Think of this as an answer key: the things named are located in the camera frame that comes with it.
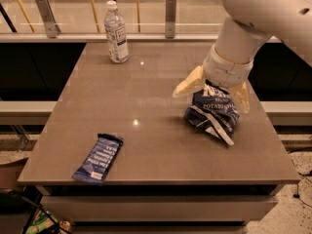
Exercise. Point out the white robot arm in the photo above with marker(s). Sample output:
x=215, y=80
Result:
x=250, y=24

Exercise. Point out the grey table with drawers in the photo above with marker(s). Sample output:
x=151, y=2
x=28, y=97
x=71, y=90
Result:
x=168, y=177

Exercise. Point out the blue potato chip bag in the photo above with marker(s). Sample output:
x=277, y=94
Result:
x=213, y=111

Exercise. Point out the green packet on floor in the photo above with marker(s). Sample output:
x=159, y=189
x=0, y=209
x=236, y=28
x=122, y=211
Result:
x=46, y=223

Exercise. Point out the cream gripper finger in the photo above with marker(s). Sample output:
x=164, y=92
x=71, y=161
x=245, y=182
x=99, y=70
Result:
x=196, y=77
x=241, y=94

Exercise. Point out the blue snack bar wrapper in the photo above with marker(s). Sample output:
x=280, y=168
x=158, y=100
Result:
x=98, y=162

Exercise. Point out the clear plastic water bottle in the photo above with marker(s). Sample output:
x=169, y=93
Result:
x=116, y=36

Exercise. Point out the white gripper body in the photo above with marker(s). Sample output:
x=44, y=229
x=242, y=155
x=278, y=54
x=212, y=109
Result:
x=226, y=70

